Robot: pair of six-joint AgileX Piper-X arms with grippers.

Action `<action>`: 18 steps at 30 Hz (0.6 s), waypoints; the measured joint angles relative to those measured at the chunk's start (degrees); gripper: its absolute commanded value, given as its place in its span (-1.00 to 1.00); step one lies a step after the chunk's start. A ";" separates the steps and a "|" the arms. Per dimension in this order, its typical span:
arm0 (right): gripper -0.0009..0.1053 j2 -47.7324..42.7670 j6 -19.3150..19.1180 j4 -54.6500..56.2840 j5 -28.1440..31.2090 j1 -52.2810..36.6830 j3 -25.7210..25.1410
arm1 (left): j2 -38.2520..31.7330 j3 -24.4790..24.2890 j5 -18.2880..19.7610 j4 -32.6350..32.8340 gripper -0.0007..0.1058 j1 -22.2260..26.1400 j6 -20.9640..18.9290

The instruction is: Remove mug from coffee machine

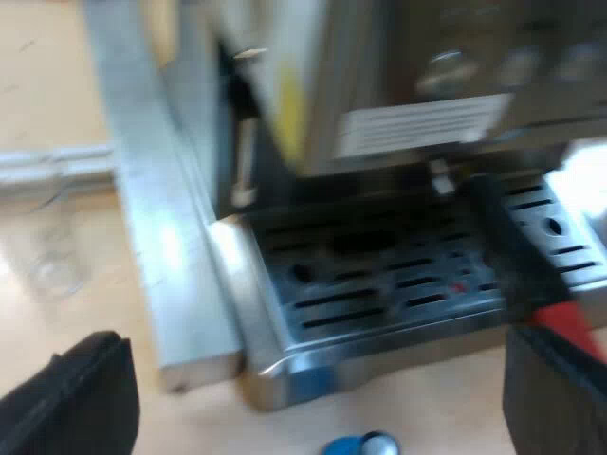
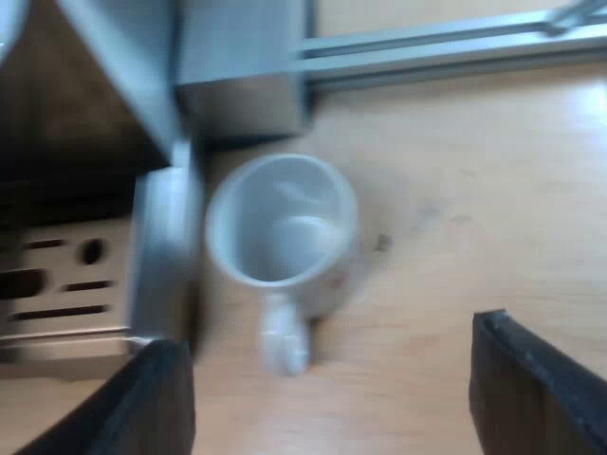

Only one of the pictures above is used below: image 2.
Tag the white mug with red and black print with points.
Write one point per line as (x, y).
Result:
(284, 227)

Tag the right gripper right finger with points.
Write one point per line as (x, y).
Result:
(526, 403)

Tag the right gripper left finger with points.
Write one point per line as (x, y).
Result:
(142, 407)

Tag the aluminium rail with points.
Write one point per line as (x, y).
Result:
(450, 52)

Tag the metal block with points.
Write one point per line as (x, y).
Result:
(242, 66)

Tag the steel espresso machine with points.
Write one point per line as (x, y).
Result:
(85, 189)

